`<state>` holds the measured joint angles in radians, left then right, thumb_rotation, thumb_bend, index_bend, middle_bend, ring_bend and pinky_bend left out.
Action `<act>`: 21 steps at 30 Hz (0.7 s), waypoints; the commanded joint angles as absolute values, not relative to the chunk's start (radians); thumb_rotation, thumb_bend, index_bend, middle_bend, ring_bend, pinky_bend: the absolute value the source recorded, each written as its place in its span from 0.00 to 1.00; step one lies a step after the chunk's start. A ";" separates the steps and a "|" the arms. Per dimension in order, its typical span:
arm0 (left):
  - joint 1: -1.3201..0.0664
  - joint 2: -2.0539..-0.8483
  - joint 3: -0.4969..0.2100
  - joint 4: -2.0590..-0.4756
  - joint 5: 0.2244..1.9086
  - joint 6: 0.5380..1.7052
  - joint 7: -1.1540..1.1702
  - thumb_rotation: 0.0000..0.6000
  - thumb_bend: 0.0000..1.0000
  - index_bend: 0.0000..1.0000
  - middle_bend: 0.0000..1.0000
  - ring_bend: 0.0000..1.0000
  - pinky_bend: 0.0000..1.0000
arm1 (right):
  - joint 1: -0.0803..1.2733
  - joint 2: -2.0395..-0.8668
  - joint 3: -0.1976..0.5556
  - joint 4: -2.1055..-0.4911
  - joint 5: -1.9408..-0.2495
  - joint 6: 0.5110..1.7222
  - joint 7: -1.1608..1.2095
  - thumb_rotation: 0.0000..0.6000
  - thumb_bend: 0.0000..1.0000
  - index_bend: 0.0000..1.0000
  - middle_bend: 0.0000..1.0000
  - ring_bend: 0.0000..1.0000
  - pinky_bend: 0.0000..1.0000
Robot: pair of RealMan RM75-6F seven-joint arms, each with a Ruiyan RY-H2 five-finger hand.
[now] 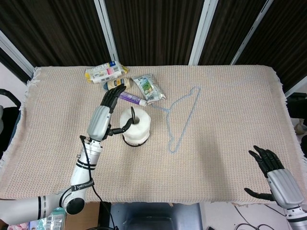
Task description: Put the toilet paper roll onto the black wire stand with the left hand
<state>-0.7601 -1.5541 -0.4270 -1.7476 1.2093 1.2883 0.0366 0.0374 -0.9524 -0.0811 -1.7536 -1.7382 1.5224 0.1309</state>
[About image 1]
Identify teal packaged goods bag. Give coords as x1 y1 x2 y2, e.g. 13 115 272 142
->
30 207 67 230

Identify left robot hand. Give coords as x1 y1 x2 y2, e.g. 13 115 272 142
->
86 84 132 141

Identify black chair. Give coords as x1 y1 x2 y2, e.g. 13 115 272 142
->
0 89 24 160

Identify white toilet paper roll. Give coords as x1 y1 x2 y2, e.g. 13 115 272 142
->
119 107 152 146

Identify purple white tube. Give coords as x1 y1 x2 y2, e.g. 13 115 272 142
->
119 91 147 106

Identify white yellow snack package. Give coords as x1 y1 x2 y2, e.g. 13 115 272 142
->
84 60 129 84

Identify green white foil pouch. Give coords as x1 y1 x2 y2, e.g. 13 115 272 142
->
130 74 167 104

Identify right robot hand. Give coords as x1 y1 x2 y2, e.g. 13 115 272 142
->
244 145 304 210

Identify beige woven tablecloth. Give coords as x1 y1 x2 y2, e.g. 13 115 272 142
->
0 65 307 207

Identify light blue wire hanger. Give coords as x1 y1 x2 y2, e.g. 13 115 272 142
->
151 86 201 154

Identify grey plastic bin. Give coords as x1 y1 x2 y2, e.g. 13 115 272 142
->
109 202 203 230

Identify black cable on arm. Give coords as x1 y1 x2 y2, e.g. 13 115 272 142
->
79 135 113 230

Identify pink cloth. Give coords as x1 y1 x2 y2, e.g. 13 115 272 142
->
8 223 31 230

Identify black paper roll holder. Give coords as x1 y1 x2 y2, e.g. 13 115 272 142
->
123 106 147 147

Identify black equipment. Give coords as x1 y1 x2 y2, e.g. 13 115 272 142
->
286 92 307 119

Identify brown cardboard box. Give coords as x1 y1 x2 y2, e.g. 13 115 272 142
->
66 201 100 230

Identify black floor cable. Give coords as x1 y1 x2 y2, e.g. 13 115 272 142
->
234 205 288 230

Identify cream bottle with blue cap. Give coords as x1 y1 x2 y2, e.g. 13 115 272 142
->
103 77 132 92

